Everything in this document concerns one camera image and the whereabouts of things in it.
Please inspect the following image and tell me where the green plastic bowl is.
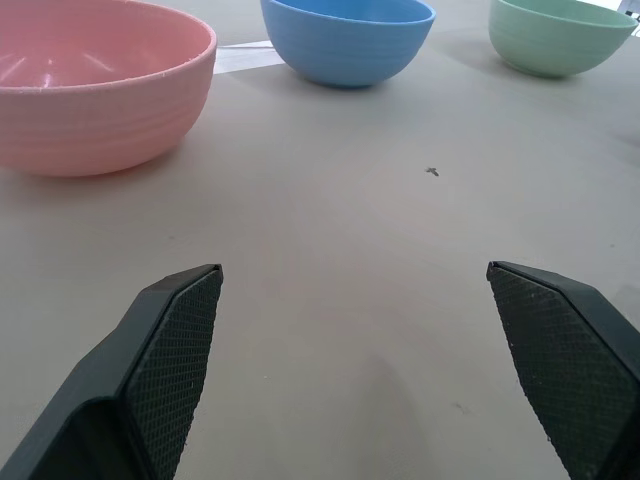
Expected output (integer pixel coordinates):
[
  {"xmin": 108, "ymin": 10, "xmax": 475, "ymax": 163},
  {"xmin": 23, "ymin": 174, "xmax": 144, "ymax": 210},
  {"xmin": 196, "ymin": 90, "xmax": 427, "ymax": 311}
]
[{"xmin": 487, "ymin": 0, "xmax": 640, "ymax": 79}]

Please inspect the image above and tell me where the pink plastic bowl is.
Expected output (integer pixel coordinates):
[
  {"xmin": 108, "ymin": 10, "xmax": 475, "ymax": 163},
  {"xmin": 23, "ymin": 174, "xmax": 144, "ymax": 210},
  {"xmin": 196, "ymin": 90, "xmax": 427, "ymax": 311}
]
[{"xmin": 0, "ymin": 0, "xmax": 219, "ymax": 178}]

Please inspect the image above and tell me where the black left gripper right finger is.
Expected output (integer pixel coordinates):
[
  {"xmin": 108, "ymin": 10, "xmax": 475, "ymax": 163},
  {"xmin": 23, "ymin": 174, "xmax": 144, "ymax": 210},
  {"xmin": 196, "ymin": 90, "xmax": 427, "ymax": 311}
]
[{"xmin": 486, "ymin": 259, "xmax": 640, "ymax": 480}]

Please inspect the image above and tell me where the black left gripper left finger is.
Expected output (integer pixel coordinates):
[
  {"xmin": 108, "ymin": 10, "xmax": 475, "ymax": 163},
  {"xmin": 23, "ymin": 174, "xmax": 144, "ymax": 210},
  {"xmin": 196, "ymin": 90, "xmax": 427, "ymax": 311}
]
[{"xmin": 0, "ymin": 262, "xmax": 225, "ymax": 480}]

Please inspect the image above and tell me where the blue plastic bowl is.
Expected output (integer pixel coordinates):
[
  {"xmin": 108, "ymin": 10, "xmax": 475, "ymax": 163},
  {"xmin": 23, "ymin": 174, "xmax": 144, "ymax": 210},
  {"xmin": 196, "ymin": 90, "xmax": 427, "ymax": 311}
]
[{"xmin": 259, "ymin": 0, "xmax": 437, "ymax": 90}]

